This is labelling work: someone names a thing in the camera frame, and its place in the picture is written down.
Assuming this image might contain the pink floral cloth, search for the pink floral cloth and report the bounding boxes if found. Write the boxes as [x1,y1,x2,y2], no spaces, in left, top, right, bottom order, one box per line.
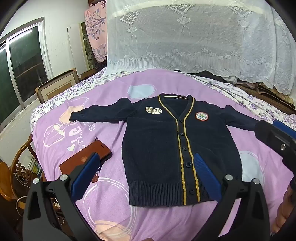
[84,0,109,63]

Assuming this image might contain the person's right hand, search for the person's right hand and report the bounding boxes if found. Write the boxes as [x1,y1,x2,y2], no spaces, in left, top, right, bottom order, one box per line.
[275,183,296,234]

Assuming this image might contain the brown striped blanket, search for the brown striped blanket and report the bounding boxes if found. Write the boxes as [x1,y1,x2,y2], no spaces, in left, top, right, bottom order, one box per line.
[236,81,296,114]

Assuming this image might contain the white lace cover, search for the white lace cover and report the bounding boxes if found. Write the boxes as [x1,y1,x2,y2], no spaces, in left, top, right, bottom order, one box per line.
[105,0,296,95]

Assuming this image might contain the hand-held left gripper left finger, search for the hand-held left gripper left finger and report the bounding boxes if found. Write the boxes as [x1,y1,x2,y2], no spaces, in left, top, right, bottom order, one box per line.
[22,152,101,241]

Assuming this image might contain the wooden picture frame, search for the wooden picture frame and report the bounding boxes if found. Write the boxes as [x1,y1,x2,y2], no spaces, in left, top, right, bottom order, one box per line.
[35,67,80,104]

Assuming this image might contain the dark cloth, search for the dark cloth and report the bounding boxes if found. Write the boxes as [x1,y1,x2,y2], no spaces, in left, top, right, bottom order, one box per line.
[173,69,238,84]

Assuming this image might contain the floral bed sheet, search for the floral bed sheet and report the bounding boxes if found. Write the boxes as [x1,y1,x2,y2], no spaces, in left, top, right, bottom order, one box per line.
[30,69,296,133]

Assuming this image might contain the dark green panel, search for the dark green panel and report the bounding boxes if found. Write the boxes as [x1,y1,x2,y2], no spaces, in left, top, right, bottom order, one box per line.
[80,22,97,71]

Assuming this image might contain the brown leather phone case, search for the brown leather phone case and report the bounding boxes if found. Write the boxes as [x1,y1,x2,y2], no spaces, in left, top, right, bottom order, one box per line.
[59,137,113,184]

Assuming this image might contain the navy knit cardigan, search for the navy knit cardigan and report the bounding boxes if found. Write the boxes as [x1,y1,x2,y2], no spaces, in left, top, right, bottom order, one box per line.
[69,93,273,207]

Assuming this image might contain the white board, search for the white board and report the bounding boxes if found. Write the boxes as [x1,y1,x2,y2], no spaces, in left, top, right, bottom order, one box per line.
[67,22,89,79]

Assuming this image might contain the wooden chair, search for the wooden chair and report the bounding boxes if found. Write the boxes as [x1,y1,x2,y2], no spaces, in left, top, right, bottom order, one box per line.
[0,134,47,209]

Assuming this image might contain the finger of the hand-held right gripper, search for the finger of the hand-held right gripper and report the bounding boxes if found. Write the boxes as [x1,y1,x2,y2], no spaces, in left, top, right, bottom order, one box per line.
[254,119,296,164]

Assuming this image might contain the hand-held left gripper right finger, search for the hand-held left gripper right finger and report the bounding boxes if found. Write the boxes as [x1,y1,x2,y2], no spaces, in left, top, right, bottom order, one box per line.
[194,153,271,241]

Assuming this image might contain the purple printed blanket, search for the purple printed blanket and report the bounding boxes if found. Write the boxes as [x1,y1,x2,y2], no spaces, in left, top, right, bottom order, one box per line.
[31,70,296,241]

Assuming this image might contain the sliding glass window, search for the sliding glass window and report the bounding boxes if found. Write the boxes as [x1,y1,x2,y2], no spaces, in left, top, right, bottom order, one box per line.
[0,17,52,133]

